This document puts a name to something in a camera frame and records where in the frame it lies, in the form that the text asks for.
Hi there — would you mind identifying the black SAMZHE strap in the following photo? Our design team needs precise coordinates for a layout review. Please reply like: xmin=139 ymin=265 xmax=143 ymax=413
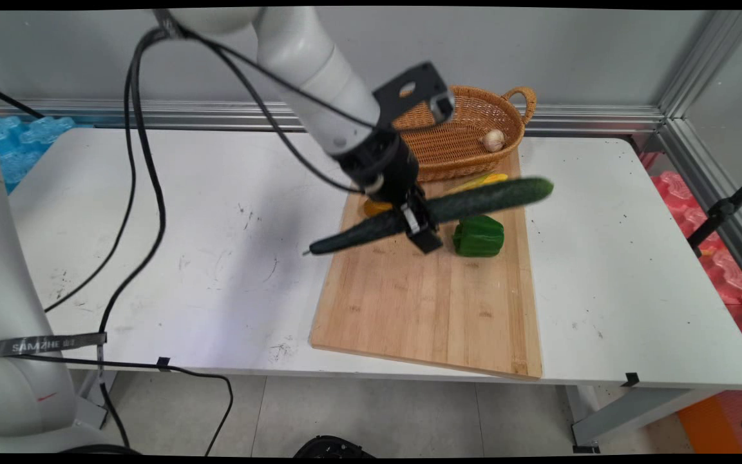
xmin=0 ymin=332 xmax=108 ymax=360

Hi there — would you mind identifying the black tripod stand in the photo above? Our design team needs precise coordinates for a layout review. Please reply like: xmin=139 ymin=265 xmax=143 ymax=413
xmin=687 ymin=166 xmax=742 ymax=256

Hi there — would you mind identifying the dark green cucumber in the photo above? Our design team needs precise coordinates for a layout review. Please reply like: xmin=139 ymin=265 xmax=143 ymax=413
xmin=308 ymin=177 xmax=555 ymax=256

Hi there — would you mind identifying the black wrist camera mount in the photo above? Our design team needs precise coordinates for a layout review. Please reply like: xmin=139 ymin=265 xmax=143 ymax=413
xmin=373 ymin=61 xmax=457 ymax=128

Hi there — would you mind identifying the red foam mat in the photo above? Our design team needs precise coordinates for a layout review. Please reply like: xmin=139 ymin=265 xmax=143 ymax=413
xmin=650 ymin=170 xmax=742 ymax=452

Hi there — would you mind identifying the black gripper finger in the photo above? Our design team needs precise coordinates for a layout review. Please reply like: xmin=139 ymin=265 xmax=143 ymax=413
xmin=400 ymin=202 xmax=424 ymax=237
xmin=412 ymin=184 xmax=444 ymax=255

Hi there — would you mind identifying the green bell pepper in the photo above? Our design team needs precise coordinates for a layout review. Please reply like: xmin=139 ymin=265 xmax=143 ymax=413
xmin=452 ymin=215 xmax=506 ymax=258

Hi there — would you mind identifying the thick black cable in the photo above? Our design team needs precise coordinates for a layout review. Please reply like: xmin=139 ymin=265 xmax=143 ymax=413
xmin=97 ymin=26 xmax=186 ymax=449

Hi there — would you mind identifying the black round object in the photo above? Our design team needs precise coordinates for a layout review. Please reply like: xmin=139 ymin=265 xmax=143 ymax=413
xmin=293 ymin=435 xmax=376 ymax=459

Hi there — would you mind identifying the grey table leg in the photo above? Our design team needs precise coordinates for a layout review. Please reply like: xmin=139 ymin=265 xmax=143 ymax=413
xmin=566 ymin=385 xmax=721 ymax=453

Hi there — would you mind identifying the woven wicker basket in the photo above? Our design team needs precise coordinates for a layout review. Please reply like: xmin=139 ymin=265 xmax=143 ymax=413
xmin=390 ymin=85 xmax=538 ymax=183

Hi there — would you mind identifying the orange floor mat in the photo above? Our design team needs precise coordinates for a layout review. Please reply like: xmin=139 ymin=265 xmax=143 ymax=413
xmin=676 ymin=393 xmax=742 ymax=454

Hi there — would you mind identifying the thin black cable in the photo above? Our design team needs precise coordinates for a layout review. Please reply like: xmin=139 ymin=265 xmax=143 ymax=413
xmin=15 ymin=354 xmax=235 ymax=457
xmin=43 ymin=39 xmax=153 ymax=314
xmin=0 ymin=81 xmax=46 ymax=120
xmin=181 ymin=27 xmax=375 ymax=128
xmin=171 ymin=26 xmax=372 ymax=195

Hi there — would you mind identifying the bamboo cutting board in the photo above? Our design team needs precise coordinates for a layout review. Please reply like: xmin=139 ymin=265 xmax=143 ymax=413
xmin=309 ymin=151 xmax=544 ymax=380

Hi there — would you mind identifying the blue foam mat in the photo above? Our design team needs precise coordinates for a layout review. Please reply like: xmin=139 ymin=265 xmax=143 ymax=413
xmin=0 ymin=115 xmax=79 ymax=193

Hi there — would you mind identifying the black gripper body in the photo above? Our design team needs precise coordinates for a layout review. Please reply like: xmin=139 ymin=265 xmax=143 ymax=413
xmin=338 ymin=131 xmax=424 ymax=208

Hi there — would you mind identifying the yellow corn cob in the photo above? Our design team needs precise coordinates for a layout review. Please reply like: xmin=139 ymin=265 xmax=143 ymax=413
xmin=447 ymin=172 xmax=509 ymax=195

